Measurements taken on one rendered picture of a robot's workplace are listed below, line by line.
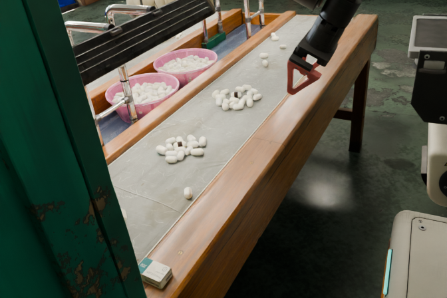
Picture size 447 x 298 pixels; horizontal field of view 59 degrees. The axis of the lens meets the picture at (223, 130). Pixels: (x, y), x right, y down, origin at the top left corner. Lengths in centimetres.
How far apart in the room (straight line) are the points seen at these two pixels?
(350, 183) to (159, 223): 142
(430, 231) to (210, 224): 93
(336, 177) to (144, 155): 130
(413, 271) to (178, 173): 81
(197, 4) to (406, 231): 103
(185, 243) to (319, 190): 136
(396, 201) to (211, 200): 134
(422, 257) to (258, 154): 71
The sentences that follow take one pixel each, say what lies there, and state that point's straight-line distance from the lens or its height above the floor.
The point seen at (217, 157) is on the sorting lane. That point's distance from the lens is 107.
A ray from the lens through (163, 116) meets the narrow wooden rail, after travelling 127.
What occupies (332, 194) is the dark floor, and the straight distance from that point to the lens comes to 208.
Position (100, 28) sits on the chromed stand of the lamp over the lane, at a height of 111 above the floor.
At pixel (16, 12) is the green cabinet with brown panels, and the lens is 35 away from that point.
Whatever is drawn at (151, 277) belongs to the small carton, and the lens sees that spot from 75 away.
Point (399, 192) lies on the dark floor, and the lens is 215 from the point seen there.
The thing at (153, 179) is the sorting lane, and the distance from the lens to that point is 103.
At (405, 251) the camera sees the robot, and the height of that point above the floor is 28.
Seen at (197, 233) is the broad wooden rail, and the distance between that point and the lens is 83.
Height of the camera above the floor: 135
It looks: 31 degrees down
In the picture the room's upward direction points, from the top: 6 degrees counter-clockwise
